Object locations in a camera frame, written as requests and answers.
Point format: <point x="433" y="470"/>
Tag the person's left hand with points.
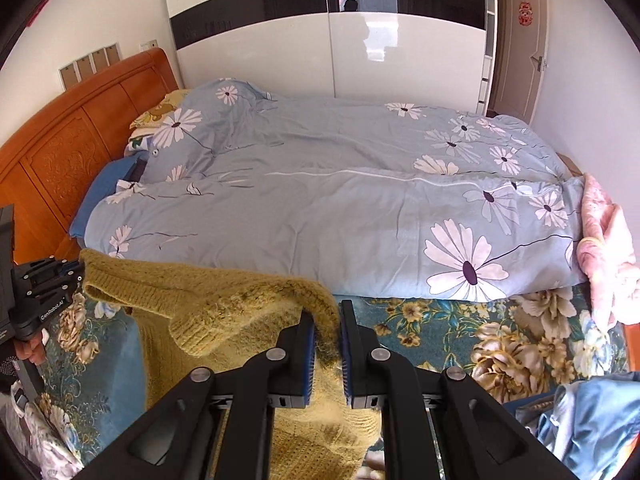
<point x="32" y="350"/>

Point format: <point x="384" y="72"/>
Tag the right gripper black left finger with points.
<point x="216" y="426"/>

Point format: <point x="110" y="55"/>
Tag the white glossy wardrobe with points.
<point x="433" y="52"/>

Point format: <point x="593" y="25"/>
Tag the wall switch panels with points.
<point x="89" y="65"/>

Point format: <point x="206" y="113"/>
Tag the yellow cartoon pillow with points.
<point x="152" y="117"/>

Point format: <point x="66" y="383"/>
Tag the black camera box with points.
<point x="7" y="301"/>

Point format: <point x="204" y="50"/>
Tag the pink fluffy blanket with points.
<point x="606" y="255"/>

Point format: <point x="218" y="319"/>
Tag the orange wooden headboard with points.
<point x="48" y="165"/>

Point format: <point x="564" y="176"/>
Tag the light blue floral duvet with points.
<point x="384" y="200"/>

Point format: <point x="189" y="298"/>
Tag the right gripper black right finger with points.
<point x="436" y="425"/>

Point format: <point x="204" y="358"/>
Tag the blue pillow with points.
<point x="128" y="168"/>

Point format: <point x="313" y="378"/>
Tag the blue folded clothes pile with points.
<point x="591" y="426"/>

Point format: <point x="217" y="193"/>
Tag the beige room door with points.
<point x="521" y="57"/>

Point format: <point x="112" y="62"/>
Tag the blue floral bed blanket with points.
<point x="105" y="365"/>

